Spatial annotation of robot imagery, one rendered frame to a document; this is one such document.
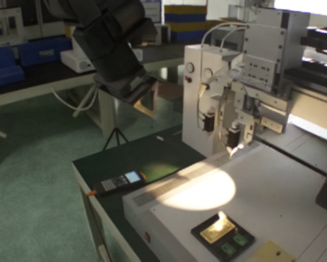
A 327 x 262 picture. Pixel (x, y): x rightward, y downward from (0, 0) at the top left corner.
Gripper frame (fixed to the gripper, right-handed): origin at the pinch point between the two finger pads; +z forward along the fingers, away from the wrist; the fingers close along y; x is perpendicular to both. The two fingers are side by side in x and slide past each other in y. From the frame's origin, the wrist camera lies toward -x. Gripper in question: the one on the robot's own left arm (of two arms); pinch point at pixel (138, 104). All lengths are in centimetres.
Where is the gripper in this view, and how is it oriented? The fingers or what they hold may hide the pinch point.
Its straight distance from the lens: 54.0
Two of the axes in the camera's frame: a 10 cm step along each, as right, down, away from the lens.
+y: -6.5, -3.7, 6.6
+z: 3.8, 6.0, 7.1
